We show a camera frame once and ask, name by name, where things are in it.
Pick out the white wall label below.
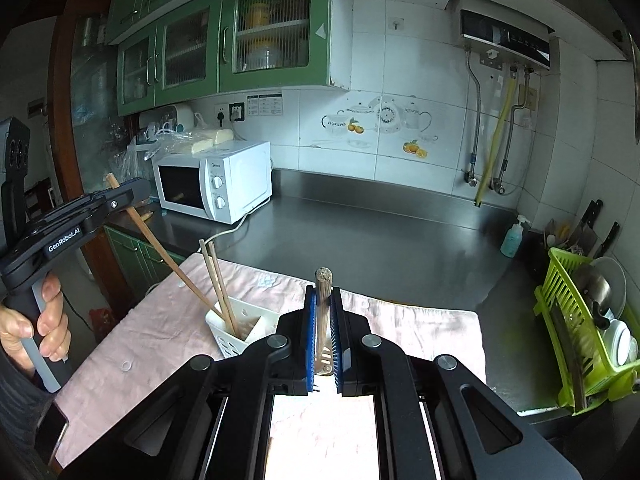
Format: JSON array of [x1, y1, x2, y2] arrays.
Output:
[[246, 92, 282, 117]]

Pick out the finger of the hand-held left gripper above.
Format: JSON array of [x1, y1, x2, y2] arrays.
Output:
[[27, 178, 152, 236]]

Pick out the cream plastic utensil holder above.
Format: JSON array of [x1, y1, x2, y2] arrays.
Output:
[[205, 296, 336, 377]]

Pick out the green wall cabinet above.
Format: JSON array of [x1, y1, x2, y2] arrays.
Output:
[[105, 0, 353, 118]]

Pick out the pale foam packs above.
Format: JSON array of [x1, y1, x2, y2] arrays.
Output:
[[175, 127, 236, 154]]

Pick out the long wooden chopstick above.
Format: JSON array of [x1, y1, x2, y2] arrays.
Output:
[[198, 238, 238, 337], [207, 241, 247, 338], [314, 266, 335, 376], [104, 172, 226, 321]]

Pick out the green plastic dish rack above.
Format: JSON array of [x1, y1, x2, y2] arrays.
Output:
[[532, 247, 640, 416]]

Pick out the person's left forearm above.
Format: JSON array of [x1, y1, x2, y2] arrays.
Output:
[[0, 345, 56, 480]]

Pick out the wall water heater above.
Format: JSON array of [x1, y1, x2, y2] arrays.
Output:
[[445, 0, 557, 70]]

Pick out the braided metal hose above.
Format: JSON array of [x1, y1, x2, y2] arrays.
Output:
[[464, 50, 482, 186]]

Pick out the white microwave oven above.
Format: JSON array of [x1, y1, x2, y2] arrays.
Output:
[[151, 140, 273, 226]]

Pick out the blue soap pump bottle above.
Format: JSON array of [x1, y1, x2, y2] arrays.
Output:
[[500, 214, 532, 259]]

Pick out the steel pot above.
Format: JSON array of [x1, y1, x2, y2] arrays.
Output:
[[575, 265, 613, 317]]

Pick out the green base cabinet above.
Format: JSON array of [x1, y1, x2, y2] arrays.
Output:
[[102, 225, 191, 301]]

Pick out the pink printed towel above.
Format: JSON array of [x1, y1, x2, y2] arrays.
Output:
[[52, 252, 488, 480]]

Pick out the white power cable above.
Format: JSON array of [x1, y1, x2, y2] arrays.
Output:
[[200, 199, 273, 243]]

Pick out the white bowls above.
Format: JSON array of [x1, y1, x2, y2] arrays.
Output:
[[602, 317, 639, 368]]

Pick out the white kitchen appliance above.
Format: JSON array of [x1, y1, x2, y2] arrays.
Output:
[[139, 104, 196, 142]]

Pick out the black handled knife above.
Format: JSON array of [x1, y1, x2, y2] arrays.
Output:
[[570, 200, 604, 256], [592, 221, 621, 261]]

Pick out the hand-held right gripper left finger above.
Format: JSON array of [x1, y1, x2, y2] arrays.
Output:
[[60, 287, 318, 480]]

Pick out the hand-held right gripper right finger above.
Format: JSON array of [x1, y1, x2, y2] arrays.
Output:
[[327, 287, 583, 480]]

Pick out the person's left hand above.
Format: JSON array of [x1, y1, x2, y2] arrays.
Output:
[[0, 276, 72, 368]]

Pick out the clear plastic bag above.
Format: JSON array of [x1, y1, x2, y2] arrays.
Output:
[[120, 130, 201, 196]]

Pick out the black smartphone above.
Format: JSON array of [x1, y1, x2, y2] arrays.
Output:
[[32, 400, 71, 466]]

